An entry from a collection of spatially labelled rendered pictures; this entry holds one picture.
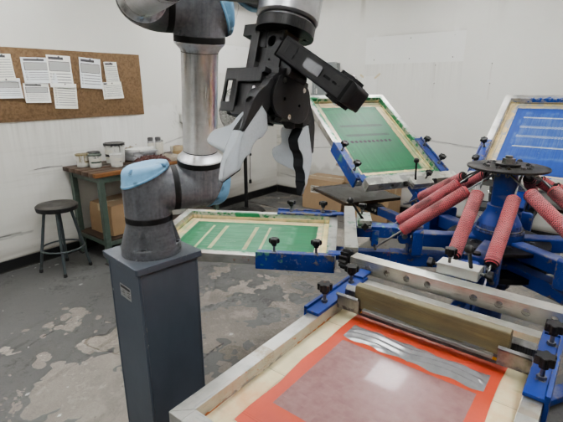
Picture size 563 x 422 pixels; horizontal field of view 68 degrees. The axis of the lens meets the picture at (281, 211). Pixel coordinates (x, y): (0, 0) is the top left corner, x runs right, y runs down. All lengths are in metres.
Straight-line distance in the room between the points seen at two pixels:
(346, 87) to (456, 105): 4.91
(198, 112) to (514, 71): 4.47
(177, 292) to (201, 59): 0.58
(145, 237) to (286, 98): 0.67
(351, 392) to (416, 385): 0.15
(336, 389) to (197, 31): 0.84
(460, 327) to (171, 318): 0.73
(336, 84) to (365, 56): 5.34
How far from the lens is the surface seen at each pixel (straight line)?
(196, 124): 1.04
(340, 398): 1.02
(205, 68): 1.01
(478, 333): 1.17
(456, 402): 1.07
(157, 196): 1.06
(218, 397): 0.99
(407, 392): 1.06
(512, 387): 1.16
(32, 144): 4.44
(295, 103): 0.51
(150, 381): 1.21
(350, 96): 0.46
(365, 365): 1.12
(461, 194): 1.79
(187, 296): 1.16
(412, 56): 5.54
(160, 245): 1.08
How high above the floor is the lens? 1.61
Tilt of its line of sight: 16 degrees down
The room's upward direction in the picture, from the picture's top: straight up
